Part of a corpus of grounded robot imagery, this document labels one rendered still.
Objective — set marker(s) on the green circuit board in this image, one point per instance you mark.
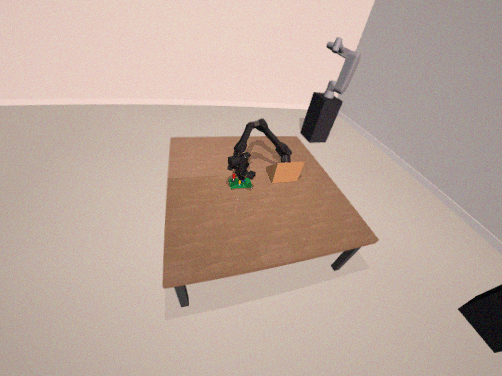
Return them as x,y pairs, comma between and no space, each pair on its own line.
236,183

